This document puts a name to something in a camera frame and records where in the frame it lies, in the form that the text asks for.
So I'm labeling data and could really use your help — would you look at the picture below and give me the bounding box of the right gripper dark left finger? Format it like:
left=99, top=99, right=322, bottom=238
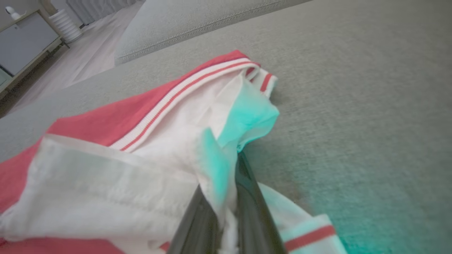
left=166, top=183, right=226, bottom=254

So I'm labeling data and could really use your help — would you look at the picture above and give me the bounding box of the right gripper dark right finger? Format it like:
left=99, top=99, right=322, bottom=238
left=235, top=152, right=287, bottom=254

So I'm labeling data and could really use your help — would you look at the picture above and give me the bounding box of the red and white jersey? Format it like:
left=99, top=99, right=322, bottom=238
left=0, top=49, right=348, bottom=254

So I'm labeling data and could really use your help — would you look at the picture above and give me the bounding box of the white ribbed bin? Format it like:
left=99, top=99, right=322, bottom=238
left=49, top=9, right=83, bottom=43

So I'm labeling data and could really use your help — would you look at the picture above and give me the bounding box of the grey curtain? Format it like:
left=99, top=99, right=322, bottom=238
left=65, top=0, right=137, bottom=25

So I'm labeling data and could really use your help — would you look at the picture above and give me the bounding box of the small white object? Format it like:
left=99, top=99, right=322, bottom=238
left=5, top=6, right=22, bottom=20

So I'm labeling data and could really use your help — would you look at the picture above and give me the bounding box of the low cabinet with wooden frame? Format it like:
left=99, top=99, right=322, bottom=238
left=0, top=9, right=69, bottom=103

